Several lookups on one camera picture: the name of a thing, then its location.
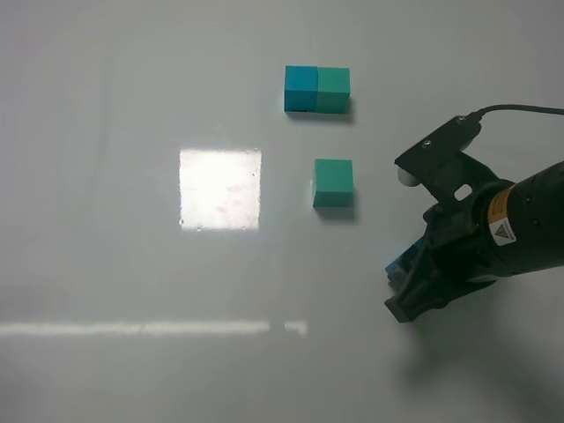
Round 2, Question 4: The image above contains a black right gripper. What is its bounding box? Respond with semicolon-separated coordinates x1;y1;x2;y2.
384;182;516;323

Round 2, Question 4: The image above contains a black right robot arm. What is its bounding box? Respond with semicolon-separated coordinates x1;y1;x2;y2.
385;163;563;323

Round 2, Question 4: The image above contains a green template cube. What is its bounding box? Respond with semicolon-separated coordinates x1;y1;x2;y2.
315;67;351;115

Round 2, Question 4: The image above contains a blue template cube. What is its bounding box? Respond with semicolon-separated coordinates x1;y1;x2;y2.
284;65;318;113

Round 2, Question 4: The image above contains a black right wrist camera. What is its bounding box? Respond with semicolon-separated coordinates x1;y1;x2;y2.
395;115;499;211

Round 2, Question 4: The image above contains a black right camera cable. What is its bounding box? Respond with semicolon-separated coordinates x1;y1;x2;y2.
469;103;564;122

